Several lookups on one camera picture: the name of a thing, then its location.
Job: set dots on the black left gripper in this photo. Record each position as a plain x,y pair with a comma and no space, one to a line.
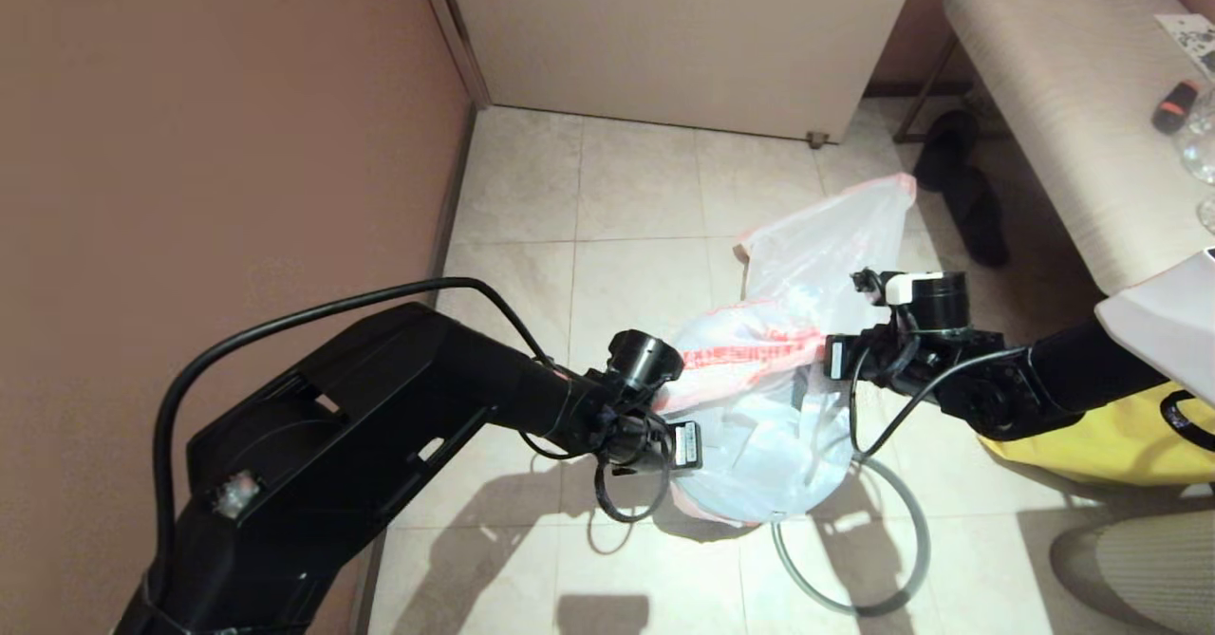
655,445

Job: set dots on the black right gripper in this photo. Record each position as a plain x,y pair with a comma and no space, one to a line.
869,360

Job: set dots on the white red-printed bag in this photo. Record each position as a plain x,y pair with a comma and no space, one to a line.
759,445

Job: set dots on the white trash bag with rubbish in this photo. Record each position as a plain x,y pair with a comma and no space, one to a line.
835,236

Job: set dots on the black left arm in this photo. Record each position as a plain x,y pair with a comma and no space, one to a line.
380,407

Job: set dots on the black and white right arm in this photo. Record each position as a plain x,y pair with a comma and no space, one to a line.
1044,388

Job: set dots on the yellow fabric bag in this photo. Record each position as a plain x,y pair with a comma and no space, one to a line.
1111,445

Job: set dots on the black slipper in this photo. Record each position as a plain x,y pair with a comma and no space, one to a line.
978,222
949,137

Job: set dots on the small metal door stop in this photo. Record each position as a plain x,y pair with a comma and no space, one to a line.
814,140

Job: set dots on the dark baseboard strip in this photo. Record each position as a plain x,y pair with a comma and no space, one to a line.
446,236

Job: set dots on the beige wood-grain bench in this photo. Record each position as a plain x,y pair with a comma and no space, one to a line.
1063,122

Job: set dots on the clear drinking glass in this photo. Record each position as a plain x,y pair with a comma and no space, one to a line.
1200,146
1209,215

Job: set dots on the white door panel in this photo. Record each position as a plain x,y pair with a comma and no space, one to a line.
683,37

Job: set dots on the black remote with red button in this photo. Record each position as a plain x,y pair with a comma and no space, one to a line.
1175,108

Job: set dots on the printed paper card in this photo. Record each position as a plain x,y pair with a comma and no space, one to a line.
1191,39

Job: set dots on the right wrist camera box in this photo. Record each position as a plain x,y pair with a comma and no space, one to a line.
878,286

